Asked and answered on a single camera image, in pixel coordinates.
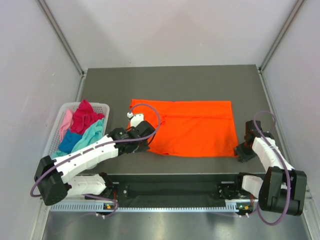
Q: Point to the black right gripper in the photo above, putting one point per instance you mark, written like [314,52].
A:
[243,156]

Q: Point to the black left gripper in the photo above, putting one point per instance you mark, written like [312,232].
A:
[143,148]

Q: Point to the orange t shirt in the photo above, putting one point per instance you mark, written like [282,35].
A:
[190,128]

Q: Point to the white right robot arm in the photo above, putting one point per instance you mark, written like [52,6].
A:
[282,187]

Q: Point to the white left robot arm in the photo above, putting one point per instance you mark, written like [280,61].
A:
[61,177]

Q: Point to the teal t shirt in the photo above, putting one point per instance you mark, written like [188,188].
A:
[90,136]

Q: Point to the magenta t shirt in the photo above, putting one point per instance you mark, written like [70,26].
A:
[84,117]

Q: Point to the blue t shirt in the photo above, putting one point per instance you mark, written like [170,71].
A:
[69,141]

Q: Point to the pink t shirt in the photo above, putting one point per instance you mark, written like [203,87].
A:
[66,124]

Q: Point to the white plastic laundry basket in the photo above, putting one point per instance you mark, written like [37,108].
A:
[54,137]

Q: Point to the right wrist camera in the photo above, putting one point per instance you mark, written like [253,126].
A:
[251,132]

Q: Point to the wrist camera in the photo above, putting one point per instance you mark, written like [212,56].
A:
[138,126]
[251,132]

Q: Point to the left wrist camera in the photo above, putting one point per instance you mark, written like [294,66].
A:
[138,126]

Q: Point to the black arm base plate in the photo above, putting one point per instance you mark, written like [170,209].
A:
[208,189]

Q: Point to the slotted grey cable duct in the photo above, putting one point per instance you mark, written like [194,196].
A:
[101,207]

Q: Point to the left aluminium frame post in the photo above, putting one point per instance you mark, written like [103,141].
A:
[60,35]

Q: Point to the aluminium corner frame post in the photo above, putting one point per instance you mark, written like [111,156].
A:
[294,12]

